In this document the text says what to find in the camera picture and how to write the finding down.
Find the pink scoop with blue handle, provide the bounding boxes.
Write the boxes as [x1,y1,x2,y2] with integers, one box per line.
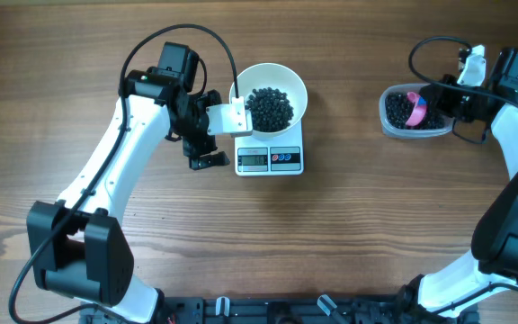
[406,92,427,127]

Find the clear plastic container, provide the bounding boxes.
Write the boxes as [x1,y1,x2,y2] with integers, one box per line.
[379,83,453,139]

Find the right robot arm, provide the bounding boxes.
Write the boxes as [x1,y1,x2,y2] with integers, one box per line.
[393,41,518,323]

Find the black mounting rail base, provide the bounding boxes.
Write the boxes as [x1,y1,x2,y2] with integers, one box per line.
[78,294,480,324]

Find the white bowl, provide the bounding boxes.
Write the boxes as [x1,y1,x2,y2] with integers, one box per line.
[237,63,308,138]

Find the black beans in bowl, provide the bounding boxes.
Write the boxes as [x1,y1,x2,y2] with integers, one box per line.
[246,87,294,133]

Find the white digital kitchen scale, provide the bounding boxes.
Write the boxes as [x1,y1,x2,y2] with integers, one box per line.
[235,122,304,176]

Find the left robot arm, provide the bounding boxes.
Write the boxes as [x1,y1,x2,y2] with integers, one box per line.
[26,67,251,323]

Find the black beans pile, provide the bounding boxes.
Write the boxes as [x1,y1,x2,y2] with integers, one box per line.
[385,92,445,130]

